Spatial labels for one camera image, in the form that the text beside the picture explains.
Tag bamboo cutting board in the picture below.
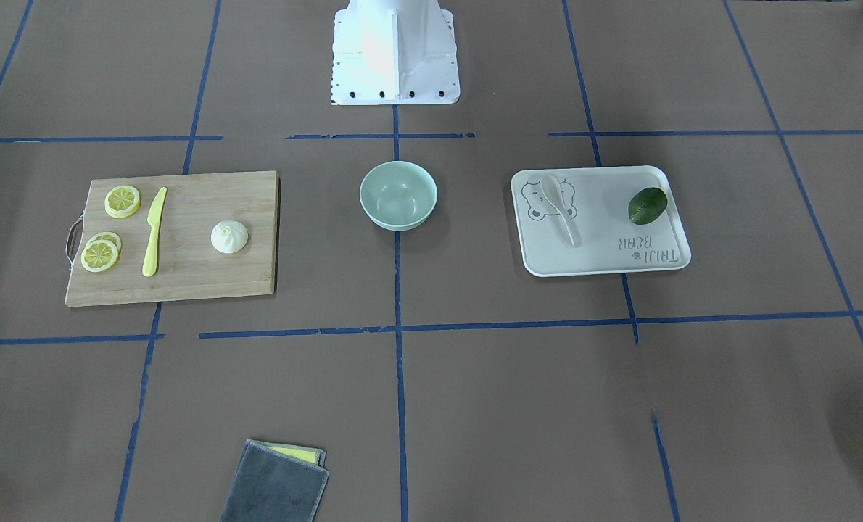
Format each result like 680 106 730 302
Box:
65 170 280 307

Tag lemon slice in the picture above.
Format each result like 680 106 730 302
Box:
80 240 120 272
104 185 142 219

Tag lemon slice lower front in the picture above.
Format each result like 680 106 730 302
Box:
80 240 120 272

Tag lemon slice upper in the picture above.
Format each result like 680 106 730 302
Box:
104 185 142 219

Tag light green bowl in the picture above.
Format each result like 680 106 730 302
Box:
359 161 439 232

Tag yellow plastic knife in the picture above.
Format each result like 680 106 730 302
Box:
141 187 168 277

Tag green avocado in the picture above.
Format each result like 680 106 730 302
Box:
627 187 669 225

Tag white bear tray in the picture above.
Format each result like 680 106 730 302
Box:
511 165 691 278

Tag yellow sponge under cloth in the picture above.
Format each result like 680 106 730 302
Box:
272 444 326 467

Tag lemon slice partly hidden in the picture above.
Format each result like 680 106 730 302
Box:
86 231 123 250

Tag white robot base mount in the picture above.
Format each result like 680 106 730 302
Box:
330 1 461 106

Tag white ceramic spoon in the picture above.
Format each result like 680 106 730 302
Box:
541 173 581 248

